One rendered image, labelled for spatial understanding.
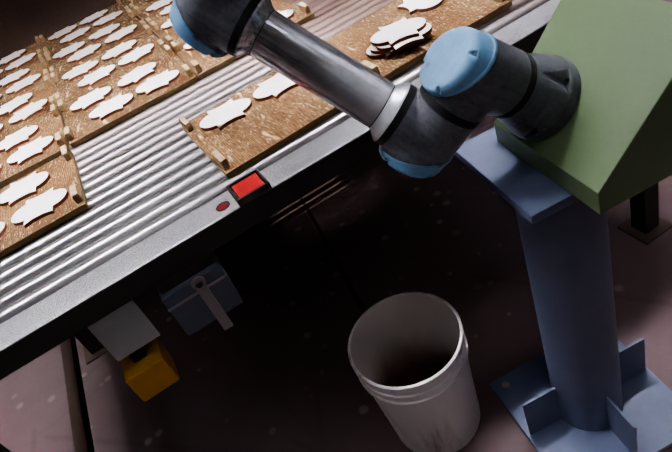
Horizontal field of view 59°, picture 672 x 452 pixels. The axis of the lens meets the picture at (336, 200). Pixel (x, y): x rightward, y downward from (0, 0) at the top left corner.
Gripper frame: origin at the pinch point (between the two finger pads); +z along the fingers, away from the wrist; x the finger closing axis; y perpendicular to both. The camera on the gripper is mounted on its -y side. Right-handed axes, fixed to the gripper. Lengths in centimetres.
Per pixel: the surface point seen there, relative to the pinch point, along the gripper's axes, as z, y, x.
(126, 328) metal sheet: -19, 35, -81
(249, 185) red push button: -33, 42, -46
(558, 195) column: -82, 75, -36
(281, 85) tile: -12.9, 46.2, -13.6
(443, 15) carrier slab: -34, 71, 18
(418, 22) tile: -36, 64, 9
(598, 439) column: -49, 148, -67
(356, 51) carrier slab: -21, 58, 2
